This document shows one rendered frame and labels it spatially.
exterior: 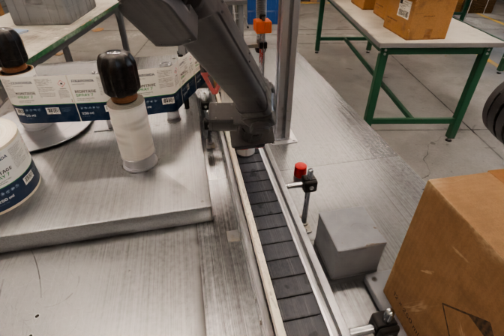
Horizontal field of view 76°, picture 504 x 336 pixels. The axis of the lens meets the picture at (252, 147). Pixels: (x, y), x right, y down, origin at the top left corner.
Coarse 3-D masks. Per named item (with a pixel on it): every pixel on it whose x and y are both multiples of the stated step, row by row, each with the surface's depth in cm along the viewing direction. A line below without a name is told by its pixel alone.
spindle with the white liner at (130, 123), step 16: (112, 64) 68; (128, 64) 69; (112, 80) 69; (128, 80) 71; (112, 96) 72; (128, 96) 73; (112, 112) 74; (128, 112) 74; (144, 112) 77; (128, 128) 76; (144, 128) 79; (128, 144) 78; (144, 144) 80; (128, 160) 81; (144, 160) 82
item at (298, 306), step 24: (240, 168) 85; (264, 168) 85; (264, 192) 77; (264, 216) 71; (264, 240) 66; (288, 240) 66; (288, 264) 61; (288, 288) 57; (288, 312) 54; (312, 312) 54
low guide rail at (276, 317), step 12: (216, 96) 112; (228, 132) 93; (228, 144) 89; (240, 180) 76; (240, 192) 74; (252, 216) 66; (252, 228) 64; (252, 240) 63; (264, 264) 57; (264, 276) 55; (264, 288) 55; (276, 300) 52; (276, 312) 50; (276, 324) 49
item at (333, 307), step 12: (276, 168) 72; (276, 180) 70; (288, 192) 65; (288, 204) 63; (300, 228) 58; (300, 240) 57; (312, 252) 54; (312, 264) 52; (324, 276) 50; (324, 288) 48; (336, 312) 45; (336, 324) 44
